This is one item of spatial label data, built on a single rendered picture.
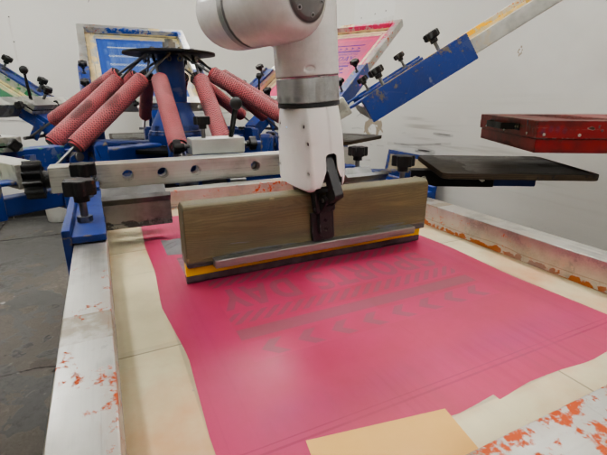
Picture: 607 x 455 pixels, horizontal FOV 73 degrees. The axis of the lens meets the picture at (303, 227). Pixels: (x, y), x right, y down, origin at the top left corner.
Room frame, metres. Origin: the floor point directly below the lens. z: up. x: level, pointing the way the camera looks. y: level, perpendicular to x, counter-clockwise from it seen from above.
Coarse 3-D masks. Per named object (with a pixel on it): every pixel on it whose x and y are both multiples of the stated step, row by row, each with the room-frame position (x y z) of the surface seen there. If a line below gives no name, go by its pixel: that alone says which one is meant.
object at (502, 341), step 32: (448, 256) 0.54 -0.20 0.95; (512, 288) 0.44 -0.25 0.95; (416, 320) 0.36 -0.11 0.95; (448, 320) 0.36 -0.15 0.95; (480, 320) 0.36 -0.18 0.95; (512, 320) 0.36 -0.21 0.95; (544, 320) 0.36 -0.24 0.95; (576, 320) 0.36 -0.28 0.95; (448, 352) 0.31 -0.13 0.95; (480, 352) 0.31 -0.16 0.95; (512, 352) 0.31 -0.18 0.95; (544, 352) 0.31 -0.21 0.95; (576, 352) 0.31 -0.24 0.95; (480, 384) 0.27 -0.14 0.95; (512, 384) 0.27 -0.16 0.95
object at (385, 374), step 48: (144, 240) 0.60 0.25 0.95; (192, 288) 0.44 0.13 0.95; (192, 336) 0.34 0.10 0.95; (384, 336) 0.34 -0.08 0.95; (240, 384) 0.27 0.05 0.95; (288, 384) 0.27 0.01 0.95; (336, 384) 0.27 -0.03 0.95; (384, 384) 0.27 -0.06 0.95; (432, 384) 0.27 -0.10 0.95; (240, 432) 0.22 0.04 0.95; (288, 432) 0.22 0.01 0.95; (336, 432) 0.22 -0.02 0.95
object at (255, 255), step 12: (384, 228) 0.56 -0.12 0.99; (396, 228) 0.56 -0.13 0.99; (408, 228) 0.56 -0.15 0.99; (312, 240) 0.51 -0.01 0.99; (324, 240) 0.51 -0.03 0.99; (336, 240) 0.51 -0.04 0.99; (348, 240) 0.52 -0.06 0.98; (360, 240) 0.53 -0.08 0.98; (372, 240) 0.54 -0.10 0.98; (252, 252) 0.46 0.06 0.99; (264, 252) 0.46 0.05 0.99; (276, 252) 0.47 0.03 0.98; (288, 252) 0.48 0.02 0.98; (300, 252) 0.49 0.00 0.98; (216, 264) 0.44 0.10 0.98; (228, 264) 0.44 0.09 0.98; (240, 264) 0.45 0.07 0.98
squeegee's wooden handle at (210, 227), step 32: (288, 192) 0.50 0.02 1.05; (352, 192) 0.53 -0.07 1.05; (384, 192) 0.56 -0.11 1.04; (416, 192) 0.58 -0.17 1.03; (192, 224) 0.44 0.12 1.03; (224, 224) 0.46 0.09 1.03; (256, 224) 0.47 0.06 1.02; (288, 224) 0.49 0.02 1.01; (352, 224) 0.53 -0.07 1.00; (384, 224) 0.56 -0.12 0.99; (416, 224) 0.59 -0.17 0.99; (192, 256) 0.44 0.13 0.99
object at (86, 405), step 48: (192, 192) 0.81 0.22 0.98; (240, 192) 0.85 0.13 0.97; (480, 240) 0.58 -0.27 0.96; (528, 240) 0.51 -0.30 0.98; (96, 288) 0.36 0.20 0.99; (96, 336) 0.28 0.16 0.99; (96, 384) 0.22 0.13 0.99; (48, 432) 0.18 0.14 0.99; (96, 432) 0.18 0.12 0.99; (528, 432) 0.18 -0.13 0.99; (576, 432) 0.18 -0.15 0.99
